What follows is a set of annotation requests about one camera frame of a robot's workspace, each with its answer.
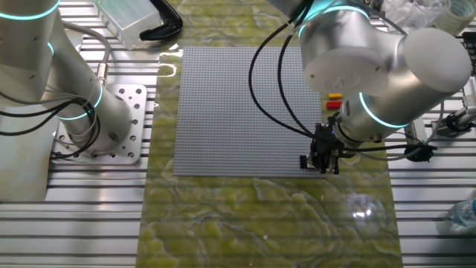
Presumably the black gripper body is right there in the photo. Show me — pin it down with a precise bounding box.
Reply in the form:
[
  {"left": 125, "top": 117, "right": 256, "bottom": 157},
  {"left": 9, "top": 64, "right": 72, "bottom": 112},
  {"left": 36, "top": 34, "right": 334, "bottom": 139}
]
[{"left": 308, "top": 119, "right": 346, "bottom": 154}]

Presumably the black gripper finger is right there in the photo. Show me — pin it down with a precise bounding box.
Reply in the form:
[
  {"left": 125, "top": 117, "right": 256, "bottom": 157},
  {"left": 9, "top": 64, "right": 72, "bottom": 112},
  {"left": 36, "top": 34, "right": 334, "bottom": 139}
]
[
  {"left": 315, "top": 153, "right": 330, "bottom": 175},
  {"left": 329, "top": 153, "right": 341, "bottom": 176}
]

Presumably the black Lego plate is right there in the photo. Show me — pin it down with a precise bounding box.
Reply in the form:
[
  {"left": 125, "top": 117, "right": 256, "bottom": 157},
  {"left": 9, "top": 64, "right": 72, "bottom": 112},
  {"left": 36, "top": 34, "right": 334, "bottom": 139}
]
[{"left": 300, "top": 155, "right": 317, "bottom": 171}]

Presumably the large grey Lego baseplate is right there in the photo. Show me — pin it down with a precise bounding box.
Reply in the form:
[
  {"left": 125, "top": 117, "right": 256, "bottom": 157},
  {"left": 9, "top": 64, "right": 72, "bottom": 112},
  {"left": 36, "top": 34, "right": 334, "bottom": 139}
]
[{"left": 173, "top": 46, "right": 328, "bottom": 179}]

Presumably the green marble pattern mat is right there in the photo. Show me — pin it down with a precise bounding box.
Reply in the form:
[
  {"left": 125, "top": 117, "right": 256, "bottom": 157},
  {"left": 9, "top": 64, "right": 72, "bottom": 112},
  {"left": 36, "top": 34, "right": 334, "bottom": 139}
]
[{"left": 135, "top": 0, "right": 405, "bottom": 268}]

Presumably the clear water bottle blue cap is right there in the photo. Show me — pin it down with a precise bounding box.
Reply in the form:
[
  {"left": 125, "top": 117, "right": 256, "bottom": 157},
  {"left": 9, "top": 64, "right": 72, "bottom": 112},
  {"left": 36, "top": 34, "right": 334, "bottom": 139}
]
[{"left": 448, "top": 198, "right": 476, "bottom": 229}]

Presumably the clear plastic cup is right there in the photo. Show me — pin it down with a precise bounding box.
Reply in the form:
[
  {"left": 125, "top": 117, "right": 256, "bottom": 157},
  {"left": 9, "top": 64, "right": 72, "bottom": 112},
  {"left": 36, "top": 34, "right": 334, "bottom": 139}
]
[{"left": 384, "top": 0, "right": 451, "bottom": 35}]

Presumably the black keyboard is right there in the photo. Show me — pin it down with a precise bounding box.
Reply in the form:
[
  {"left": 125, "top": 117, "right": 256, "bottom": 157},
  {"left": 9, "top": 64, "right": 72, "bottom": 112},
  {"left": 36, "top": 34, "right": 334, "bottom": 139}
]
[{"left": 462, "top": 31, "right": 476, "bottom": 66}]

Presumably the clear tape roll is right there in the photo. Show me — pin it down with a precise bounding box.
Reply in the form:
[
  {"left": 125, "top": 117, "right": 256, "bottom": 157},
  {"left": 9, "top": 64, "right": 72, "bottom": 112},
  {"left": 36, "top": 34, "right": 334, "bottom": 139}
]
[{"left": 434, "top": 0, "right": 476, "bottom": 36}]

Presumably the black C-clamp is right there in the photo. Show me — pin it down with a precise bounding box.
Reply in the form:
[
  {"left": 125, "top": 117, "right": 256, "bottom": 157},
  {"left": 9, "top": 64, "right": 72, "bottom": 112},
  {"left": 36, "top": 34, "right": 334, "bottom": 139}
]
[{"left": 138, "top": 0, "right": 184, "bottom": 42}]

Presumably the translucent plastic box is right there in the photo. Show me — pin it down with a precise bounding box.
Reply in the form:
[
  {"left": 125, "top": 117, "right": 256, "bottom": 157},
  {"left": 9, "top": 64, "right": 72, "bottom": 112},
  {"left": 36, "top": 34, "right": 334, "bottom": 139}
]
[{"left": 91, "top": 0, "right": 164, "bottom": 51}]

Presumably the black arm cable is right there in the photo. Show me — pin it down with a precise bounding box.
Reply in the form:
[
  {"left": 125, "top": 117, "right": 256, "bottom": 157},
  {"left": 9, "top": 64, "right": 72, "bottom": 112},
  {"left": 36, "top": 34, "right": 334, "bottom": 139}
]
[
  {"left": 276, "top": 33, "right": 318, "bottom": 139},
  {"left": 248, "top": 0, "right": 439, "bottom": 163}
]

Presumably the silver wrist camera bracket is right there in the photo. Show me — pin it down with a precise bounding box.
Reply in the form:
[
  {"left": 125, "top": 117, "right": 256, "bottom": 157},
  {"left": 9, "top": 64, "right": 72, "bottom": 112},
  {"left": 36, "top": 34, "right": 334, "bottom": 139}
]
[{"left": 403, "top": 121, "right": 420, "bottom": 145}]

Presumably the metal camera mount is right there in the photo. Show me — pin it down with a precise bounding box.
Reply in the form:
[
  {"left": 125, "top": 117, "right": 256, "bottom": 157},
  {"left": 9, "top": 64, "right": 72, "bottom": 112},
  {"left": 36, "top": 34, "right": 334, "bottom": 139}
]
[{"left": 430, "top": 106, "right": 476, "bottom": 135}]

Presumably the grey depth camera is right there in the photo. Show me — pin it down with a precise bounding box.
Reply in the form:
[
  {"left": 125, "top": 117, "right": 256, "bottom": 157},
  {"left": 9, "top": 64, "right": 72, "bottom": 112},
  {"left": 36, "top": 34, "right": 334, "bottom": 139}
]
[{"left": 463, "top": 76, "right": 476, "bottom": 109}]

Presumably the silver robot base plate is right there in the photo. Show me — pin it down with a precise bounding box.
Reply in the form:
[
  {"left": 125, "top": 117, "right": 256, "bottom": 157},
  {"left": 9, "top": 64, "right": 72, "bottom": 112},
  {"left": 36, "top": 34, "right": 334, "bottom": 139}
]
[{"left": 49, "top": 83, "right": 149, "bottom": 166}]

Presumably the black base cable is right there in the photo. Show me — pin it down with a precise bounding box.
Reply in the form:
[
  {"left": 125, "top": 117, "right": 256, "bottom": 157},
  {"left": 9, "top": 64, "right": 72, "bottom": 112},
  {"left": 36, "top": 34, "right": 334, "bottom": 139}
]
[{"left": 0, "top": 95, "right": 102, "bottom": 162}]

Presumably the grey base cable with connector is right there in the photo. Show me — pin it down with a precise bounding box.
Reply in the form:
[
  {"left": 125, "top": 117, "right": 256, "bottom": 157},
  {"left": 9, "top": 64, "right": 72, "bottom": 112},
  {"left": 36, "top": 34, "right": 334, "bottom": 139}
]
[{"left": 61, "top": 20, "right": 113, "bottom": 87}]

